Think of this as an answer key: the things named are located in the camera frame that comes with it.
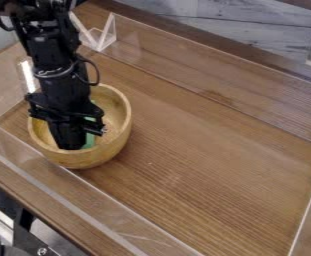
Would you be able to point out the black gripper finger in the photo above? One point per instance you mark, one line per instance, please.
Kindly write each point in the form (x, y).
(78, 137)
(61, 132)

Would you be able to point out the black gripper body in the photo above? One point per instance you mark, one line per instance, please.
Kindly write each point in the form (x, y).
(63, 101)

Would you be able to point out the brown wooden bowl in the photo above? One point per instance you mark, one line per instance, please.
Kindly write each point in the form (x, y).
(107, 145)

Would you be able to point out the green rectangular block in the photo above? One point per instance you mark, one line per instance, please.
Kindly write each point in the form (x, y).
(90, 137)

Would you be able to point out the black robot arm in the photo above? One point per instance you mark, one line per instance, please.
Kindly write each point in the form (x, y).
(50, 39)

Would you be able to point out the clear acrylic corner bracket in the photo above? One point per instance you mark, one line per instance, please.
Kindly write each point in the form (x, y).
(97, 38)

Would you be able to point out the clear acrylic tray wall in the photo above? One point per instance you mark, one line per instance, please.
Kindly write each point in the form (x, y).
(213, 179)

